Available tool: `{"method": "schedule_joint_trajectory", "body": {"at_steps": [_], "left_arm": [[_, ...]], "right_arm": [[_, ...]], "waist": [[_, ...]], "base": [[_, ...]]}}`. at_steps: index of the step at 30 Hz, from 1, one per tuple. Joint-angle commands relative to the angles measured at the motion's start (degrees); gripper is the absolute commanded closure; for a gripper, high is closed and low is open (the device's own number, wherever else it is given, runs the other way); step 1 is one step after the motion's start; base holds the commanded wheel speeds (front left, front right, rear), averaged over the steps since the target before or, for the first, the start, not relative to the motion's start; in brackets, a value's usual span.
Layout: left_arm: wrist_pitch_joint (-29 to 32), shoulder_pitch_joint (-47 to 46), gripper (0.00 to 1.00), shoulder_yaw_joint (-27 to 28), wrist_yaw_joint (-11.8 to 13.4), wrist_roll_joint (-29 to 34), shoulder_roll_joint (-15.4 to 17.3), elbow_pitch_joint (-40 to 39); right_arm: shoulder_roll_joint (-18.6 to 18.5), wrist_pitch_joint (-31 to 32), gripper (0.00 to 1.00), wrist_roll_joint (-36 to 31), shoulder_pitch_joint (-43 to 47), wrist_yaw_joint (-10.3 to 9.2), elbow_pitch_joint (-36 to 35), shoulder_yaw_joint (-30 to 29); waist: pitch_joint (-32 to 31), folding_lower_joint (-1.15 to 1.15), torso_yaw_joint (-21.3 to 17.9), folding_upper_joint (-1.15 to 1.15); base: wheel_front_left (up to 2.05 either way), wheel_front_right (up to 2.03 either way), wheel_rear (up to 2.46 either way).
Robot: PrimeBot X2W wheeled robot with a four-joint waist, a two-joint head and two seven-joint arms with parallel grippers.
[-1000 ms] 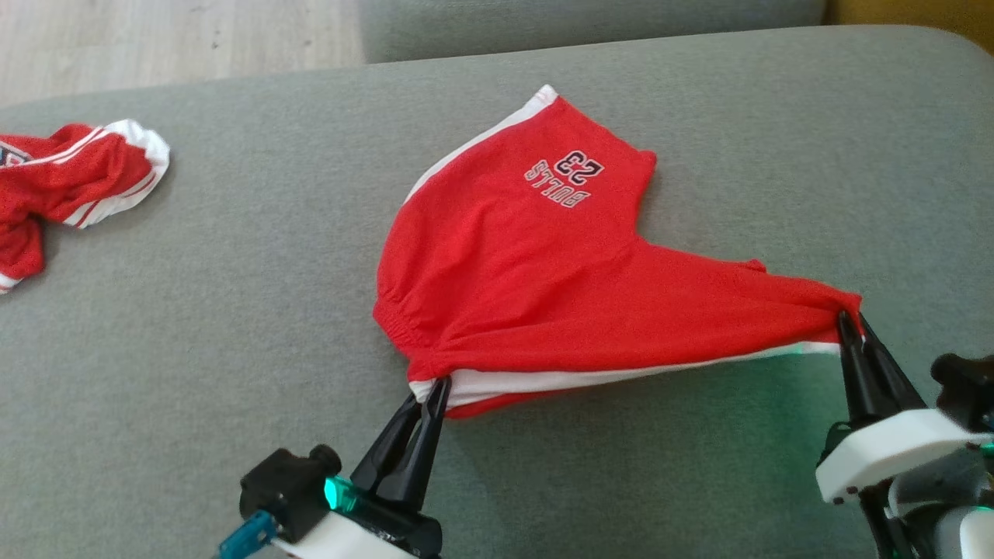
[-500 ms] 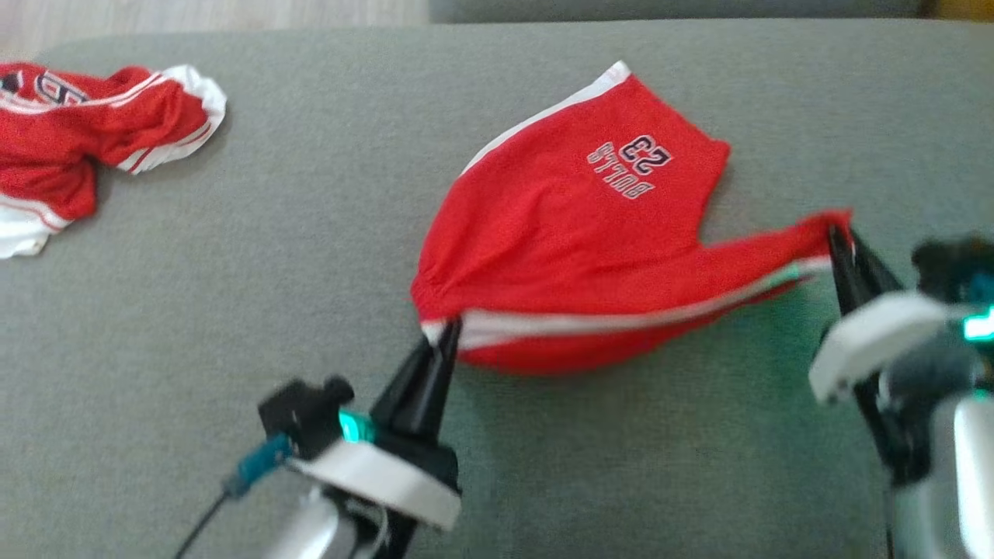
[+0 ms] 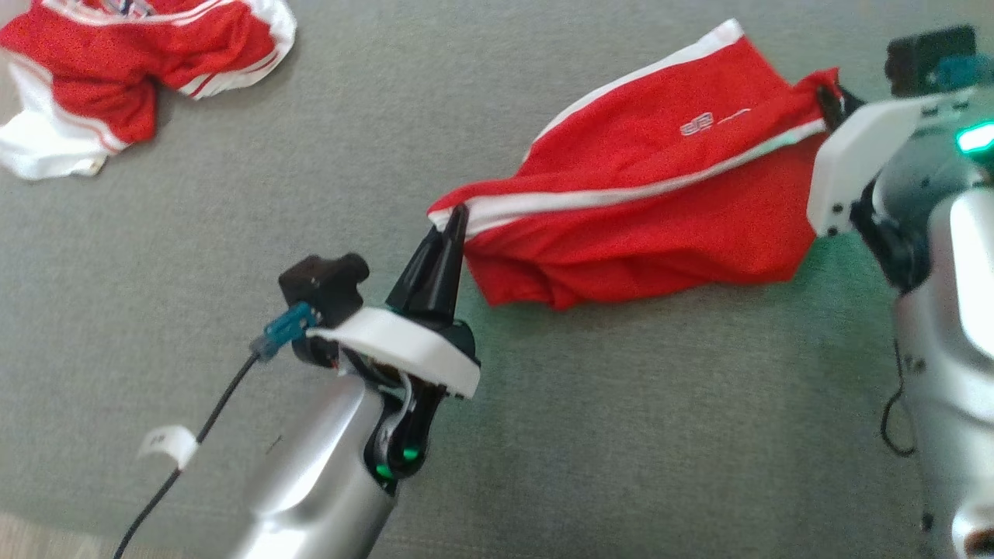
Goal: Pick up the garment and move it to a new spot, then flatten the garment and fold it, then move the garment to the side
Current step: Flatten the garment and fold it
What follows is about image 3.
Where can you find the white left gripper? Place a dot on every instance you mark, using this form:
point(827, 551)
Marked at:
point(404, 349)

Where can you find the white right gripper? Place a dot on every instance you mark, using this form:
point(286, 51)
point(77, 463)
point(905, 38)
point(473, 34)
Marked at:
point(854, 155)

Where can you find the red shorts with white stripes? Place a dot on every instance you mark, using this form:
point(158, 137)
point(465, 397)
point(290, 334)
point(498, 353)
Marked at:
point(660, 194)

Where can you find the red white sports jersey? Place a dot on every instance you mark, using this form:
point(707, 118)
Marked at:
point(101, 70)

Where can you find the grey fabric sofa seat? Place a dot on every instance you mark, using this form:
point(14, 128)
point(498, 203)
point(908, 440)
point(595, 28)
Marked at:
point(543, 435)

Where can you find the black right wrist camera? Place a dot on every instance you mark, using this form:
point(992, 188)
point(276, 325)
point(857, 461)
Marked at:
point(924, 58)

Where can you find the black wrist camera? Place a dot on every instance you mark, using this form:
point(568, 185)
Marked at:
point(924, 58)
point(322, 283)

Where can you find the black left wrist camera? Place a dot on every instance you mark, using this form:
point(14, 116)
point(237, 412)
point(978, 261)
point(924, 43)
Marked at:
point(322, 283)

